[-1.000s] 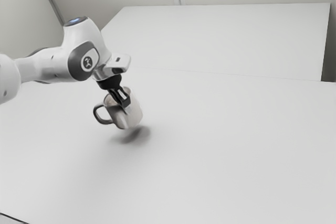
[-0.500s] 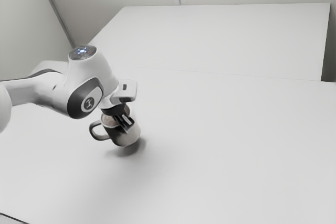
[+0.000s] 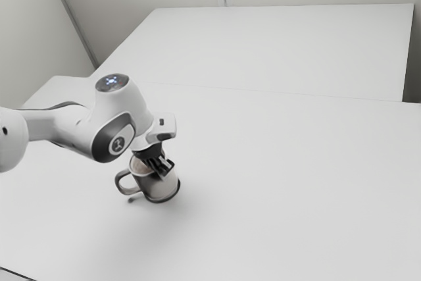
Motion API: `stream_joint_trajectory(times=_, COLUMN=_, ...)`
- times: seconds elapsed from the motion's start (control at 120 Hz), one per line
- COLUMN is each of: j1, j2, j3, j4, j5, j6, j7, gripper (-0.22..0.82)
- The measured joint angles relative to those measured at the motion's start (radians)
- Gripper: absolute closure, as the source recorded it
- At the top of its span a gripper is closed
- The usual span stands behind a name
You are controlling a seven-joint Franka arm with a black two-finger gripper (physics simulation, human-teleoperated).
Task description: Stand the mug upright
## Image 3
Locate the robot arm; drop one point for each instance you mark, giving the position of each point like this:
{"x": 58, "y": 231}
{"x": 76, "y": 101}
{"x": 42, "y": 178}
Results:
{"x": 108, "y": 119}

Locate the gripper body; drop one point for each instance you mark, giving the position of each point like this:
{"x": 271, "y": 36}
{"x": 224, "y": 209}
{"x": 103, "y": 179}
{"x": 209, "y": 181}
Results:
{"x": 152, "y": 153}

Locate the grey metal mug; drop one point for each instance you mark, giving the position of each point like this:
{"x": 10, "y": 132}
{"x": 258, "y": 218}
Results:
{"x": 161, "y": 186}

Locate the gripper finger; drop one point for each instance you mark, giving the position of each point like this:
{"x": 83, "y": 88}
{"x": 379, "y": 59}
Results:
{"x": 163, "y": 166}

